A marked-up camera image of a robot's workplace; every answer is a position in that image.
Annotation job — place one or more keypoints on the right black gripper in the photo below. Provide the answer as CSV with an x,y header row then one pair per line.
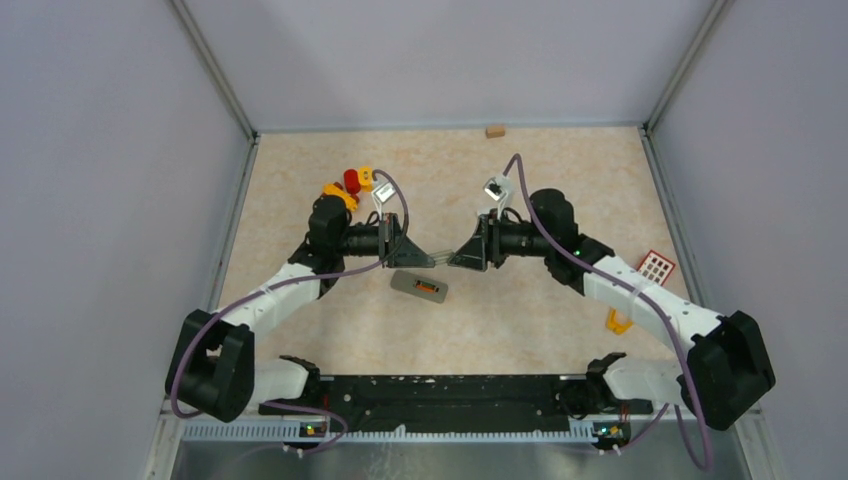
x,y
487,237

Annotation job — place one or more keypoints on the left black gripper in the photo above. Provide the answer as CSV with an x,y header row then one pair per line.
x,y
410,255

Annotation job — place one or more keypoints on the white remote control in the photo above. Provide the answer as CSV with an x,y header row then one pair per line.
x,y
404,282

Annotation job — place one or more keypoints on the small grey battery lid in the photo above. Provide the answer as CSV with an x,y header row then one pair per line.
x,y
441,257

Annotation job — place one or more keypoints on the small orange stick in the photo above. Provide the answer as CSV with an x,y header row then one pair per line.
x,y
426,287

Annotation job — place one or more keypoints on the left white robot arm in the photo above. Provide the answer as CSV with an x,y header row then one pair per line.
x,y
213,368

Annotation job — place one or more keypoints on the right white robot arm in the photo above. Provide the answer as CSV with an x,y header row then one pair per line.
x,y
722,367

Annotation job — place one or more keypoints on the yellow toy car brick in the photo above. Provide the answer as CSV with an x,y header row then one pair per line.
x,y
351,201

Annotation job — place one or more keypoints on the yellow round toy brick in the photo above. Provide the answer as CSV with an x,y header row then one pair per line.
x,y
365,178

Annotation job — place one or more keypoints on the red toy cylinder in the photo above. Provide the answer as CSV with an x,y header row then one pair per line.
x,y
351,181

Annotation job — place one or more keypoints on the small wooden block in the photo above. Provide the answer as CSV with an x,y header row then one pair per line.
x,y
495,131

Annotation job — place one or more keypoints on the yellow toy piece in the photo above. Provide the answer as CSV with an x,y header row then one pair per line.
x,y
617,323

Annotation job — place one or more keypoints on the red white toy panel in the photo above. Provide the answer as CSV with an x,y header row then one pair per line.
x,y
656,267

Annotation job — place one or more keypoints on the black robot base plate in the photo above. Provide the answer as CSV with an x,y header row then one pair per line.
x,y
464,403

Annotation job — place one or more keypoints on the grey slotted cable duct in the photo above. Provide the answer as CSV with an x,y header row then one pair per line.
x,y
295,432

